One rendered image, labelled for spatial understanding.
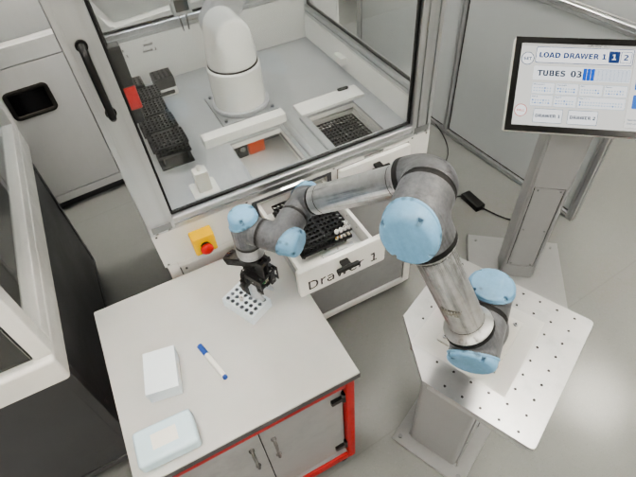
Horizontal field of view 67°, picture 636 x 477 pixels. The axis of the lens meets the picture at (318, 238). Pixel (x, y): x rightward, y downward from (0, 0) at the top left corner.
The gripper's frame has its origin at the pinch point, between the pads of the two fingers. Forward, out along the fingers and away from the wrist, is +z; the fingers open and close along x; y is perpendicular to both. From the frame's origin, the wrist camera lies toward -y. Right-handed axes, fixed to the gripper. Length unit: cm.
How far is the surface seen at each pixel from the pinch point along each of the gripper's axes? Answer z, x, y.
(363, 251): -9.0, 24.9, 22.1
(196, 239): -9.8, 0.3, -23.0
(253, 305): 1.4, -3.4, 1.1
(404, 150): -10, 72, 10
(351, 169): -11, 52, 0
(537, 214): 34, 114, 54
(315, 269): -10.7, 10.6, 15.0
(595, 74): -30, 116, 54
